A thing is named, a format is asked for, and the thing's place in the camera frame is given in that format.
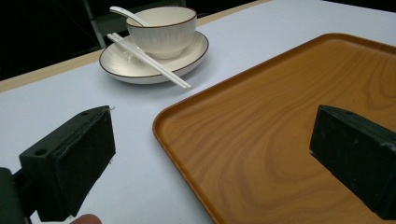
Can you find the white plate with dark rim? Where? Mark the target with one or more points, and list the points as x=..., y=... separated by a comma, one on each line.
x=130, y=67

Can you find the wooden tray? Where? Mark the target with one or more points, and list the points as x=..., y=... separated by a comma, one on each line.
x=280, y=140

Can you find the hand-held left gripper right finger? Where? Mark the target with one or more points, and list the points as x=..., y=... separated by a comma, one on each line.
x=358, y=149

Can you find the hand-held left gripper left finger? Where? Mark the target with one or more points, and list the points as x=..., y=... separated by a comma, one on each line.
x=74, y=155

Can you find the white ceramic spoon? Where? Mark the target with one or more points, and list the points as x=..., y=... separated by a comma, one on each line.
x=127, y=14

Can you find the white bowl with dark rim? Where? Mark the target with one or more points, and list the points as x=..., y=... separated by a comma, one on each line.
x=163, y=32

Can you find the white chopstick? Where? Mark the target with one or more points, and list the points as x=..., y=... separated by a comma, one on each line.
x=152, y=59
x=146, y=62

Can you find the metal stand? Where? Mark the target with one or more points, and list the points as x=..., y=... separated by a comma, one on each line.
x=96, y=28

